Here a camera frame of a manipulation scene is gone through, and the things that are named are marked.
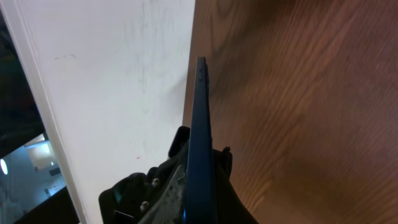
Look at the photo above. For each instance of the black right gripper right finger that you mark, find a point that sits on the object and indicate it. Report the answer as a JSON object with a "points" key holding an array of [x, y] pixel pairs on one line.
{"points": [[230, 209]]}

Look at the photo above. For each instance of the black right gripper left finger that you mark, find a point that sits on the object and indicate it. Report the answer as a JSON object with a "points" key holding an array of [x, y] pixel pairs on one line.
{"points": [[127, 195]]}

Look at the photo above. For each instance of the blue Galaxy smartphone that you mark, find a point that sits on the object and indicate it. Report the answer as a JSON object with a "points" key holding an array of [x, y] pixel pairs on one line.
{"points": [[200, 202]]}

